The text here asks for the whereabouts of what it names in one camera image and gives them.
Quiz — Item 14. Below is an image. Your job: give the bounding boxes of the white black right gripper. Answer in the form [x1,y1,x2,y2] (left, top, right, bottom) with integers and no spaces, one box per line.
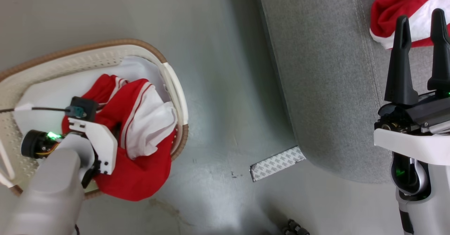
[373,8,450,166]

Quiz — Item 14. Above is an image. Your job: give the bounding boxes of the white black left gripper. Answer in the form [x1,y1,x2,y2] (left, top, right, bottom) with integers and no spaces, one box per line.
[20,117,118,189]

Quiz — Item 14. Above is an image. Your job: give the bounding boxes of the red and white garment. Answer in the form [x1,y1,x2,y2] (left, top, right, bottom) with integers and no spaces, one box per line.
[61,74,178,202]
[369,0,450,50]

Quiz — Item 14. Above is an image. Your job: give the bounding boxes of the grey fabric sofa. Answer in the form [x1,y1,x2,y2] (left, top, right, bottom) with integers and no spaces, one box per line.
[255,0,450,184]

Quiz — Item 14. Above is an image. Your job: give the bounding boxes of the white liner sheet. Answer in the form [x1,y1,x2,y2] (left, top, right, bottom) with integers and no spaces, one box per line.
[13,56,173,137]

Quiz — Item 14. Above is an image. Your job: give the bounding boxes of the white laundry basket brown rim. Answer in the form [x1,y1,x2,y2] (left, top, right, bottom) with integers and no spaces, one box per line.
[0,39,189,197]

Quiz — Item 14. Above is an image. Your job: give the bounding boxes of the patterned grey tape strip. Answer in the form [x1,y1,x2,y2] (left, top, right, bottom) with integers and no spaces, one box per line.
[250,145,307,182]

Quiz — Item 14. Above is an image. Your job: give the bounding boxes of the thin black camera cable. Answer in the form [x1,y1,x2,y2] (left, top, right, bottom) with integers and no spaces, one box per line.
[0,103,71,115]

